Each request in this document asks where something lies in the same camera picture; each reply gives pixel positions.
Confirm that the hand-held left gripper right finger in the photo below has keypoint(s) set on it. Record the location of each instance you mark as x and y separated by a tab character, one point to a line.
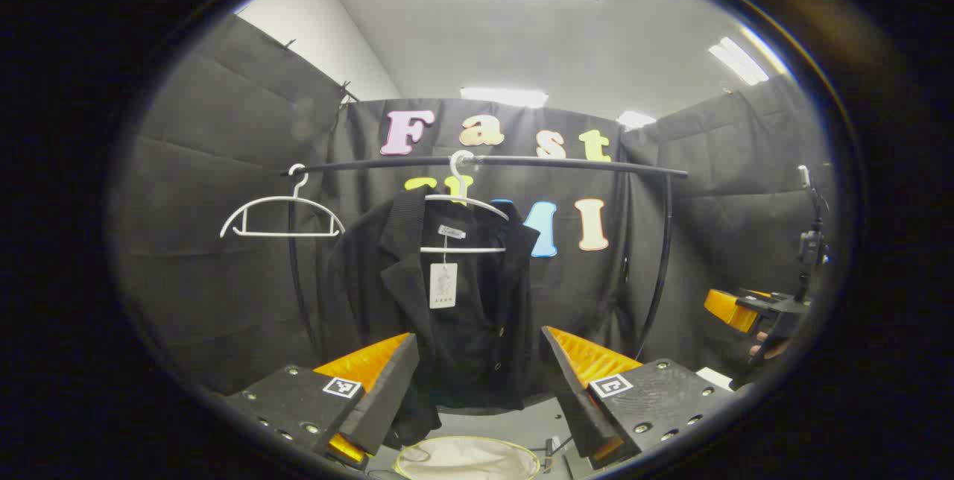
574	398

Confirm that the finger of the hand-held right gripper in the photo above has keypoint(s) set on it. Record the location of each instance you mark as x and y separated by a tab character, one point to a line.
749	306

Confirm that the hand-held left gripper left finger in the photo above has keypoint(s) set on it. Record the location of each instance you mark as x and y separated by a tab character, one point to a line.
387	390

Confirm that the beige laundry hamper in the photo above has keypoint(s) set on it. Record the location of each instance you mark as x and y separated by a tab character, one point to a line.
466	459

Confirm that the black knit jacket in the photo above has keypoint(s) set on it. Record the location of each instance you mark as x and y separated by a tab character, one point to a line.
477	331

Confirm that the white plastic hanger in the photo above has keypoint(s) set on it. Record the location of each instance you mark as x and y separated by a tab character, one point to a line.
287	233
462	250

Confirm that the black metal clothes rack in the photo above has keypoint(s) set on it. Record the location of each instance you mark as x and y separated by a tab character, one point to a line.
566	162

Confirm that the white flat board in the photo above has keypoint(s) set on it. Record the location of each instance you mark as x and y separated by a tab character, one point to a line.
715	379

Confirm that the black backdrop cloth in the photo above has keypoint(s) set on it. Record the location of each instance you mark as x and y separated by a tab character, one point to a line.
223	167

